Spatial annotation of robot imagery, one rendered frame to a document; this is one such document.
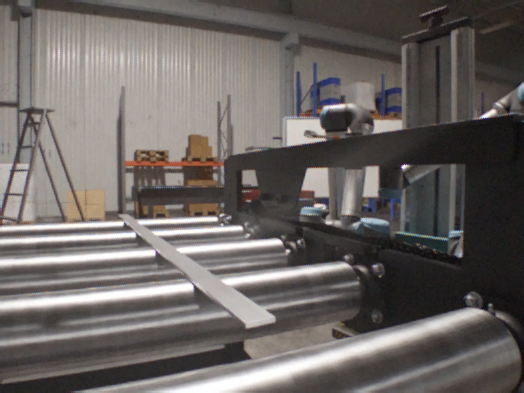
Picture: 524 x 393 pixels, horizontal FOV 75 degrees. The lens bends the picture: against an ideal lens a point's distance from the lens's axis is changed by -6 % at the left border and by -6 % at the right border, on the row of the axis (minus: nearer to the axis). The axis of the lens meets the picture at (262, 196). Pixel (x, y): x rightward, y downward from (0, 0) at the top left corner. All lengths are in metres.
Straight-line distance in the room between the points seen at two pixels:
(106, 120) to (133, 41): 2.40
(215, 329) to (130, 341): 0.13
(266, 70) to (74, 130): 6.12
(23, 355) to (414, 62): 1.87
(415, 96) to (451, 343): 1.60
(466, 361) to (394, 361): 0.09
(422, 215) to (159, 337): 1.57
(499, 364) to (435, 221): 1.45
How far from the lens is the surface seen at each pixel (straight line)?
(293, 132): 5.61
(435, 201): 1.90
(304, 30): 12.78
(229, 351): 1.69
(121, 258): 0.86
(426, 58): 2.01
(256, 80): 12.20
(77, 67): 11.29
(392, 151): 0.71
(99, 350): 0.58
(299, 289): 0.64
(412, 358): 0.41
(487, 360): 0.48
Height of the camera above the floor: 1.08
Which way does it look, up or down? 3 degrees down
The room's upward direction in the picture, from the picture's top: straight up
